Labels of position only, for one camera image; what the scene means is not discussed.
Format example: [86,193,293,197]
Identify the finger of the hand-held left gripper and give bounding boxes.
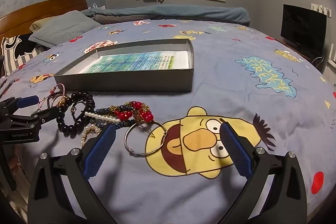
[0,95,40,117]
[12,107,63,127]

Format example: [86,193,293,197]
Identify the wooden television stand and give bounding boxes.
[277,39,319,64]

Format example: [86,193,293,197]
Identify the blue blanket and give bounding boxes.
[80,5,250,24]

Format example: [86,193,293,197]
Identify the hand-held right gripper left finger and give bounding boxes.
[28,124,117,224]

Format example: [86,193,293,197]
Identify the white wall sockets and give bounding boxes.
[311,3,332,17]

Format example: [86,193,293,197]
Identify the large black bead bracelet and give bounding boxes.
[56,91,91,135]

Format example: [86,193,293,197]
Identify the grey-blue pillow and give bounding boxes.
[28,10,104,46]

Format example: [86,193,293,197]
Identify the printed paper sheet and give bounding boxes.
[79,50,190,74]

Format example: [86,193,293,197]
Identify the grey cardboard box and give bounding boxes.
[54,38,195,93]

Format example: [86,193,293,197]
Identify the beige pillow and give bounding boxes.
[29,16,57,33]

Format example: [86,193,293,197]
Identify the wooden headboard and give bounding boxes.
[0,0,88,42]

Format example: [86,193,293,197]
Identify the black television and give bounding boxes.
[280,4,327,55]

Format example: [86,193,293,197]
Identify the blue bead bracelet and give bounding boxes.
[96,102,137,128]

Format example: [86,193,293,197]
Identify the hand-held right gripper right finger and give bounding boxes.
[219,123,307,224]

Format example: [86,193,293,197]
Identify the grey blanket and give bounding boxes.
[93,13,158,24]

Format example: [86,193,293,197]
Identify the silver hoop bangle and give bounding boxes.
[124,120,168,157]

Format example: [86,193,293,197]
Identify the printed bed sheet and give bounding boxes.
[0,18,336,224]

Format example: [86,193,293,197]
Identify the red bead gold bracelet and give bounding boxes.
[115,101,154,124]

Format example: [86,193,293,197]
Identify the thin black cord bracelet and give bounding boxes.
[71,101,90,123]

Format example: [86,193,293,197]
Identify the striped black white pillow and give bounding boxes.
[0,34,50,76]

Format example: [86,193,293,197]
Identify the pink cord bracelet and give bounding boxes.
[38,83,66,110]

